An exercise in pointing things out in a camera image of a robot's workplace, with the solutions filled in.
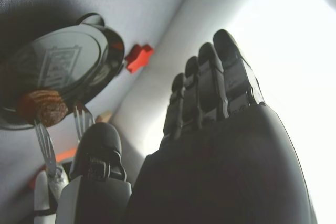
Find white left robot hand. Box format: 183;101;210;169
56;28;320;224

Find brown chunk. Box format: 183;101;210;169
18;89;69;127

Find metal tongs with white wrap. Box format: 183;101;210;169
33;104;96;198

